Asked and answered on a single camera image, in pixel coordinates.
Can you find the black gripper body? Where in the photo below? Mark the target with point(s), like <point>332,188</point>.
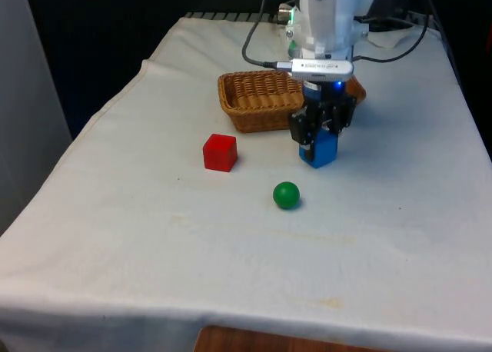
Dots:
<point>326,92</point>

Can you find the wicker basket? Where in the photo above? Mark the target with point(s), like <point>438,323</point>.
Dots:
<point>257,98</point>

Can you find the red cube block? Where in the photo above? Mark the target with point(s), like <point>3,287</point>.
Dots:
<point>219,152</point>

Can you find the green ball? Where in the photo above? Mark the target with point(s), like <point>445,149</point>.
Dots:
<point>286,195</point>

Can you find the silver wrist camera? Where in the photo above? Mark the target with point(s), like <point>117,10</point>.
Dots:
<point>321,68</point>

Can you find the blue cube block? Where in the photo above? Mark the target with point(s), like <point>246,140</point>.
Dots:
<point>324,150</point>

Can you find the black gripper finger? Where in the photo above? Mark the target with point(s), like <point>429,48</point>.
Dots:
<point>344,115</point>
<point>303,127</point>

